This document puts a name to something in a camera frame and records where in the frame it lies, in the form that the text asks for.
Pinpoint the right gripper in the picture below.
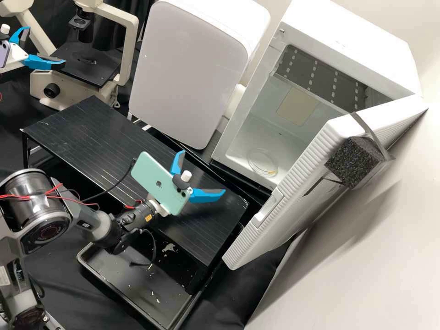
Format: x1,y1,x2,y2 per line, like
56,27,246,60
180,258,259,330
147,149,227,218

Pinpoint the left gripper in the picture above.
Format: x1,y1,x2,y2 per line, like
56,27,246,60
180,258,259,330
0,26,66,74

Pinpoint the petri dish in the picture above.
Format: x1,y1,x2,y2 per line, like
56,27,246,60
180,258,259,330
248,148,281,176

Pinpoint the incubator door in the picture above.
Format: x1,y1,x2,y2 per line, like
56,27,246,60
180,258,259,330
221,93,430,272

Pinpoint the white incubator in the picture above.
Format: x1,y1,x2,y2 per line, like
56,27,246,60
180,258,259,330
210,0,418,193

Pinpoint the cream microscope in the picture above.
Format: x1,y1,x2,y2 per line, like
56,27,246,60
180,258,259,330
0,0,140,108

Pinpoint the white box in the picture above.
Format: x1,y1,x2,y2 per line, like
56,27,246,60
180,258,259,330
127,0,272,150

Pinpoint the black tray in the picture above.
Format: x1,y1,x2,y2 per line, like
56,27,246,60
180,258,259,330
76,199,275,330

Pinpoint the left wrist camera phone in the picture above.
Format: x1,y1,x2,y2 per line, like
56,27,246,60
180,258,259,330
0,23,11,69

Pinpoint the wrist camera phone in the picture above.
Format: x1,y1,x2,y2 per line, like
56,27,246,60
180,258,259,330
0,23,11,69
132,152,194,217

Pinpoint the right wrist camera phone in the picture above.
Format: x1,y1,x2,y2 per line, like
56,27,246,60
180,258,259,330
132,152,194,217

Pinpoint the black cable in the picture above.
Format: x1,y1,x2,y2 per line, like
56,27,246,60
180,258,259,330
129,228,158,267
77,157,137,205

